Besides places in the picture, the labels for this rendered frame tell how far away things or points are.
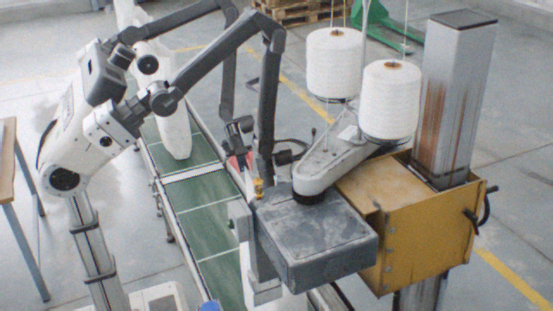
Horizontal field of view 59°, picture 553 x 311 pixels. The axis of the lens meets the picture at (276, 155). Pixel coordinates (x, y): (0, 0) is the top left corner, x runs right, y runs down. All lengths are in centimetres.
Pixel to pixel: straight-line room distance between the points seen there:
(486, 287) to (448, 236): 158
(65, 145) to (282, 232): 80
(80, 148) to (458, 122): 112
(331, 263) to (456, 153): 48
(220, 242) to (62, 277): 108
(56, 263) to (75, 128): 185
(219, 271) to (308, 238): 133
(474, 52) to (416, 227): 47
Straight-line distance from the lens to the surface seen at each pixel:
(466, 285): 303
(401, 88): 113
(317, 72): 135
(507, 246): 335
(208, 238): 267
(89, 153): 168
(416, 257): 146
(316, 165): 129
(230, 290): 239
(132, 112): 145
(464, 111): 135
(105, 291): 222
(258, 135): 160
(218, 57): 145
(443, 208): 140
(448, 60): 127
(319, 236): 119
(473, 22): 127
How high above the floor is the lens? 213
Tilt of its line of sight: 32 degrees down
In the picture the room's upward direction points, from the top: 3 degrees counter-clockwise
